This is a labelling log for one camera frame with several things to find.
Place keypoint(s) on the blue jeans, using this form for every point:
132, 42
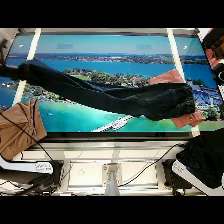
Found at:
133, 100

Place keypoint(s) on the silver frame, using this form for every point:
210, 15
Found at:
111, 186

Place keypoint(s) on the brown garment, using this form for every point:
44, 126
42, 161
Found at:
18, 133

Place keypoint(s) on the pink garment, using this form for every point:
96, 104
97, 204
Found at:
166, 77

